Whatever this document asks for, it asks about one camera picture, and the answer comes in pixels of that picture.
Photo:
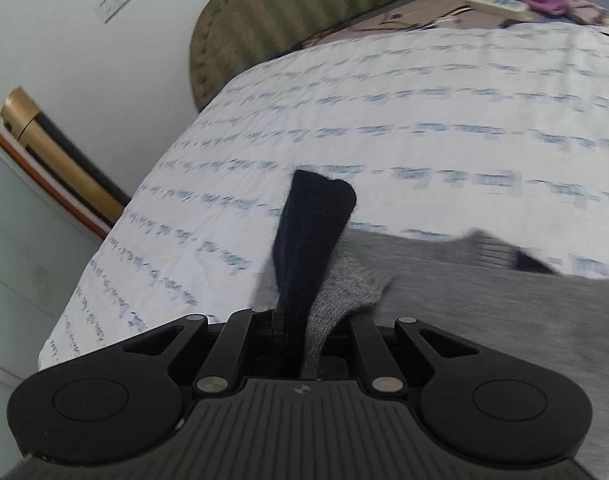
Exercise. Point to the white quilt with blue script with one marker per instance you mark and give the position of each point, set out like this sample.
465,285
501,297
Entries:
438,132

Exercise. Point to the grey and navy knit garment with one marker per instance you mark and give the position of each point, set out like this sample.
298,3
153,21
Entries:
477,287

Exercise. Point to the olive cloud-shaped headboard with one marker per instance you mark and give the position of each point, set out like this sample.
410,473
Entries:
231,36

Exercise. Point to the white power strip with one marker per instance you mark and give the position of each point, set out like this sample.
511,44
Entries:
505,8

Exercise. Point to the gold and black tube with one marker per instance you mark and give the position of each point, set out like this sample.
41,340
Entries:
46,143

